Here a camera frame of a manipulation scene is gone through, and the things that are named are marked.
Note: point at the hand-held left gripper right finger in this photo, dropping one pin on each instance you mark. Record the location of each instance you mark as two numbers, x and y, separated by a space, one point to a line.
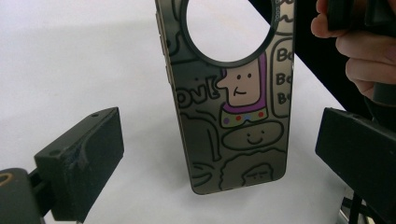
361 155

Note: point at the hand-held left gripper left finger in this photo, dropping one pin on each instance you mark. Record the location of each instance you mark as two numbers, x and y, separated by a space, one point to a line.
81 161

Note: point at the cartoon print phone case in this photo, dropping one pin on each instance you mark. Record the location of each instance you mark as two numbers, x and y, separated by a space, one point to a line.
202 140

